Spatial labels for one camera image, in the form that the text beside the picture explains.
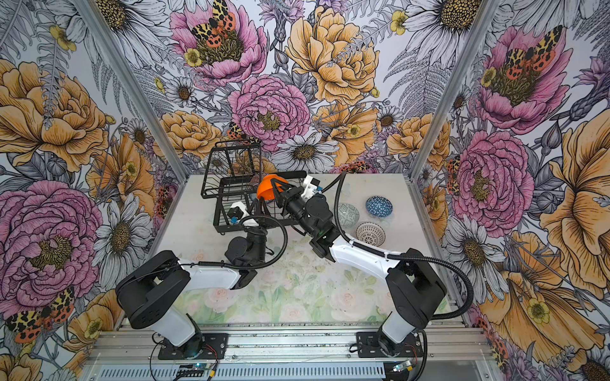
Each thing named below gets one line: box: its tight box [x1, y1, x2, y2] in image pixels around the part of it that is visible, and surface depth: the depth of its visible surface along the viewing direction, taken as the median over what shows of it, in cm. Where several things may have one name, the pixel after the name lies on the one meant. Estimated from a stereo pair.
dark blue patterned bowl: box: [365, 195, 394, 218], surface depth 110 cm
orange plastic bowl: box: [256, 173, 290, 201], surface depth 73 cm
